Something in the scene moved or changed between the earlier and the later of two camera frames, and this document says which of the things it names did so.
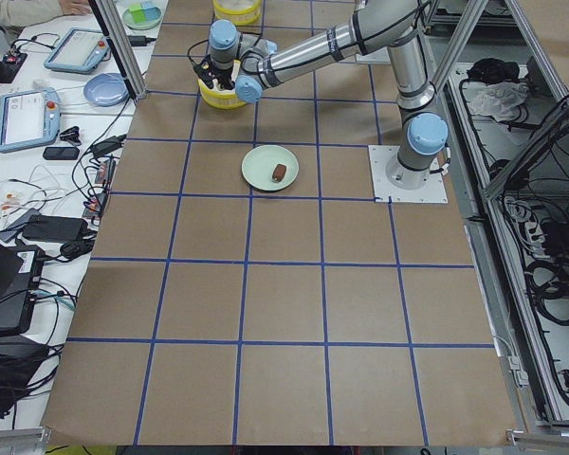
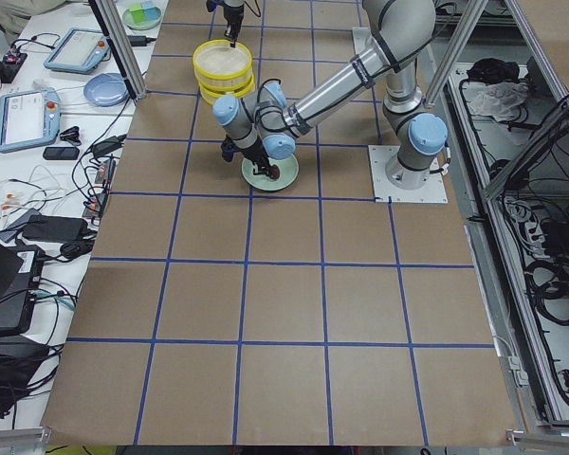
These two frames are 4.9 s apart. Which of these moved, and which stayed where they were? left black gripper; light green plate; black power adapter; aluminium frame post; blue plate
Moved: left black gripper
Stayed: aluminium frame post; blue plate; light green plate; black power adapter
